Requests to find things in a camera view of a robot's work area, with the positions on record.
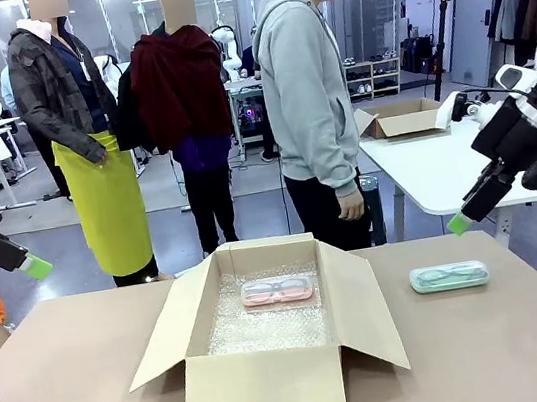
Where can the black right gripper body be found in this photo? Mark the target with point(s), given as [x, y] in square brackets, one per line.
[516, 131]

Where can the mint green glasses case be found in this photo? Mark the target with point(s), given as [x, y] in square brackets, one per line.
[449, 277]

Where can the small cardboard box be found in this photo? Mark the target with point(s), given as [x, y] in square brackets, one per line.
[408, 122]

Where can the pink glasses case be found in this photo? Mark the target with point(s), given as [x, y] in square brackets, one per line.
[279, 291]

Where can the large cardboard box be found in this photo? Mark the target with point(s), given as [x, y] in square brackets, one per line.
[262, 394]

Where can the person's right forearm gray sleeve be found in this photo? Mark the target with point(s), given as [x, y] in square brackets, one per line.
[340, 170]

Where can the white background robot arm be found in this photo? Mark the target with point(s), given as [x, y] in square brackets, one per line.
[230, 55]

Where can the person's right hand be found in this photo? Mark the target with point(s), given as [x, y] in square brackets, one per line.
[352, 204]

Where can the white side table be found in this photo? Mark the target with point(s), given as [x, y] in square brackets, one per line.
[421, 173]

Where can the white background desk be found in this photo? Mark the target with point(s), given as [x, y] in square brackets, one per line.
[3, 149]

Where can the black step stool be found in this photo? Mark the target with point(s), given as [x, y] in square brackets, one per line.
[373, 210]

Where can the black tripod stand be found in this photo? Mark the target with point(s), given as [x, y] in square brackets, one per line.
[439, 44]

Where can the gray door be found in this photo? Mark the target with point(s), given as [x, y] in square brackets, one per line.
[470, 14]

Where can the black suitcase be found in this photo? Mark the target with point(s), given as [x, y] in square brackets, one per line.
[416, 55]

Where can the mannequin camo jacket yellow skirt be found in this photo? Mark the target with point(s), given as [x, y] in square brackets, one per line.
[87, 137]

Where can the wooden shoe rack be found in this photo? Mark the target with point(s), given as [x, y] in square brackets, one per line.
[372, 79]

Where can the person in gray hoodie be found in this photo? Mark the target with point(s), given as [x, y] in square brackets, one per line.
[307, 104]

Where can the mannequin with maroon garment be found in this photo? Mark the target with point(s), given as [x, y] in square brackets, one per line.
[181, 87]

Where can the person in black clothes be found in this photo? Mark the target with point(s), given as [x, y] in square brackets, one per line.
[259, 86]

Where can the metal cart with computer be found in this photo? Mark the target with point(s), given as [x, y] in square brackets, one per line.
[248, 113]

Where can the clear bubble wrap sheet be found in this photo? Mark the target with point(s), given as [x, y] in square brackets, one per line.
[262, 328]

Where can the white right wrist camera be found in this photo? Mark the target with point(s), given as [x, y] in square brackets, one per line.
[452, 108]

